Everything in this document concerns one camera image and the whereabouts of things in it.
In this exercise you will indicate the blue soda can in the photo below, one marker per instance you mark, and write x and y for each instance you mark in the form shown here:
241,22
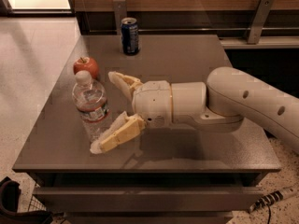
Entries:
129,36

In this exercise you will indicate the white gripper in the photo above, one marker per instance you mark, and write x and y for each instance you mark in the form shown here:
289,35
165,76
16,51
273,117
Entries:
151,103

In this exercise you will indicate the clear plastic water bottle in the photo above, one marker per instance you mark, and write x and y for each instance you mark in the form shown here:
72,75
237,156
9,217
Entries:
90,99

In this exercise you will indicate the grey cabinet drawer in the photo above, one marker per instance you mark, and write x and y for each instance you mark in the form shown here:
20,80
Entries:
148,199

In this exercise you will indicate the metal bracket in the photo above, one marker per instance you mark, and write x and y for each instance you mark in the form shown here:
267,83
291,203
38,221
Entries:
120,12
260,16

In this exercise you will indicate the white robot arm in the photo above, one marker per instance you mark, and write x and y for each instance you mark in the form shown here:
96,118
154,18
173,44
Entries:
217,105

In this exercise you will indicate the left metal bracket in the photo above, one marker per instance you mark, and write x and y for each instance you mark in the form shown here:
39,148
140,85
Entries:
120,12

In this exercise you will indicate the right metal bracket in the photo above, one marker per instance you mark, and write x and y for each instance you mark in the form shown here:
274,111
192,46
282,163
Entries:
260,16

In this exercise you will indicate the wire basket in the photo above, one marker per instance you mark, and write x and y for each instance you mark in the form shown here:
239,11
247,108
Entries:
35,204

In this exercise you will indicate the red apple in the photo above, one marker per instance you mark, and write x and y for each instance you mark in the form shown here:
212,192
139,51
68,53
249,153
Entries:
88,64

